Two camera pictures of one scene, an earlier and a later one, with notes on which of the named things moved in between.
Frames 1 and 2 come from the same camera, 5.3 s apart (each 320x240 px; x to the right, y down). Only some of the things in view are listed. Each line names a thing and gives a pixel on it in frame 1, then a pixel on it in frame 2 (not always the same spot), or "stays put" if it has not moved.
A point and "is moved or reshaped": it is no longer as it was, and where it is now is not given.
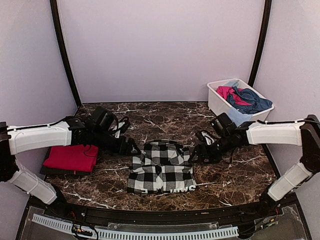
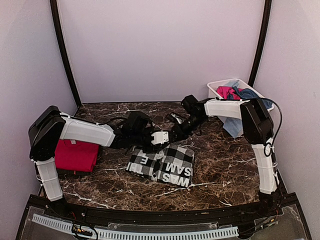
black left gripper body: (100, 141) → (137, 140)
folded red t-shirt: (74, 158) stays put
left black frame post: (57, 24) stays put
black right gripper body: (224, 146) → (186, 130)
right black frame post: (262, 43) stays put
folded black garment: (48, 171) stays put
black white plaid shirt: (163, 166) is moved or reshaped
